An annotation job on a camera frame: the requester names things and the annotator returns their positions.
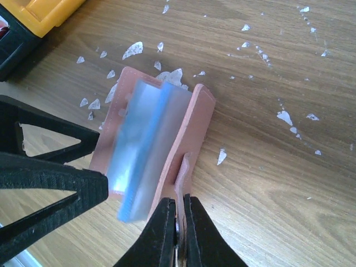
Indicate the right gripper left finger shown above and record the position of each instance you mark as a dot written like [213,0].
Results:
[156,244]

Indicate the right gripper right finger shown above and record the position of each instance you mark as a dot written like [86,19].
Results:
[205,245]

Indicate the black bin with red cards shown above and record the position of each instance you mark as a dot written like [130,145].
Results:
[16,44]

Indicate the yellow bin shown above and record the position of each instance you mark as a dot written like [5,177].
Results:
[41,16]

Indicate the white debris pile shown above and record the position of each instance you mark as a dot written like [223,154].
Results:
[127,81]

